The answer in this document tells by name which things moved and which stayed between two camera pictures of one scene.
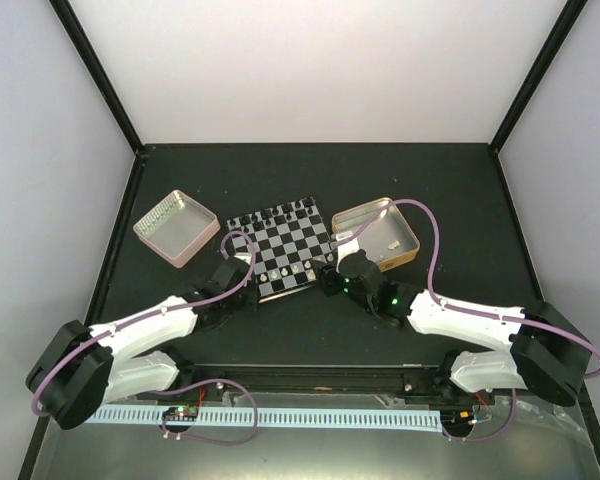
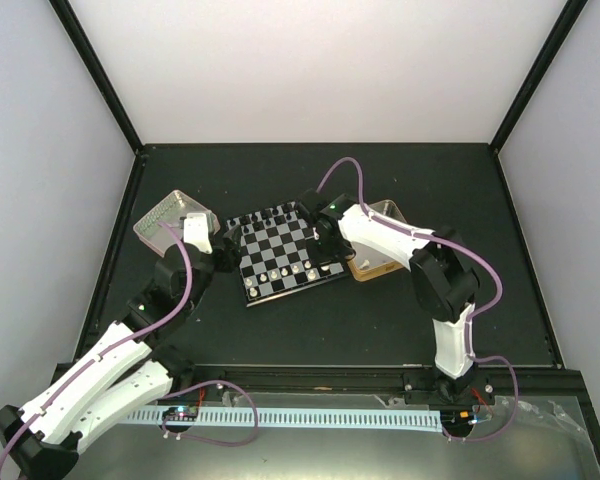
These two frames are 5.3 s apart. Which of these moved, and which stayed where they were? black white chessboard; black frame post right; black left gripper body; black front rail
Moved: black left gripper body
Stayed: black frame post right; black front rail; black white chessboard
